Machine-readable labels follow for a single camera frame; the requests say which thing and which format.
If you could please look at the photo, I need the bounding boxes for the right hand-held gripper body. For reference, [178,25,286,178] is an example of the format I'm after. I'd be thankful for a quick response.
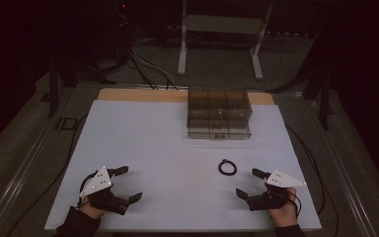
[246,169,308,212]

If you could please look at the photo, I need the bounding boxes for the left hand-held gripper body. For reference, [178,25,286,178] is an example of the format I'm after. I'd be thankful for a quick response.
[78,166,131,216]

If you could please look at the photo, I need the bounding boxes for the black hair tie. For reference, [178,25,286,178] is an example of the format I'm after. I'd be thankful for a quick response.
[217,158,238,177]

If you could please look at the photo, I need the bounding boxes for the clear plastic drawer box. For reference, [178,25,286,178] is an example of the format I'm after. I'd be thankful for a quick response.
[186,86,254,140]

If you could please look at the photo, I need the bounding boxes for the person's right hand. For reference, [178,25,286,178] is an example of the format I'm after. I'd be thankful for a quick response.
[264,183,299,228]

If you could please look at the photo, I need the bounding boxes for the person's left hand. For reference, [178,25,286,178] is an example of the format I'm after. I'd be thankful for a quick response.
[77,196,107,220]

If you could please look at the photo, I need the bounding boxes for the white table sheet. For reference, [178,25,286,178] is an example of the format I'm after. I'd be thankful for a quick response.
[43,99,323,233]

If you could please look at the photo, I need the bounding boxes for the wooden table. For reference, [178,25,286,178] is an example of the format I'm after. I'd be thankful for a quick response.
[97,87,275,106]

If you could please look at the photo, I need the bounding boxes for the black stand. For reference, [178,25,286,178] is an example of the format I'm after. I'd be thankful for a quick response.
[46,48,116,119]
[265,63,336,131]

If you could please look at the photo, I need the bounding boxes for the white metal stand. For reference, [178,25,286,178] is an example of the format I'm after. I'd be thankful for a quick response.
[176,0,274,81]

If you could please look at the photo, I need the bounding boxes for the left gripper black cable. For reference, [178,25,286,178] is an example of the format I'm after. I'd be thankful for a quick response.
[77,171,101,209]

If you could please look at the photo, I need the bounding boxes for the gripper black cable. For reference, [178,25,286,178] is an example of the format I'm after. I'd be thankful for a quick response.
[77,171,101,209]
[285,189,302,219]

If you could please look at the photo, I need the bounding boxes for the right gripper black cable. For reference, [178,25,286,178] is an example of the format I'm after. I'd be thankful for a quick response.
[285,189,302,219]

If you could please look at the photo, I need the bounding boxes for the bundle of floor cables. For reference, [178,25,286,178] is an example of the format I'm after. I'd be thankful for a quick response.
[128,43,181,92]

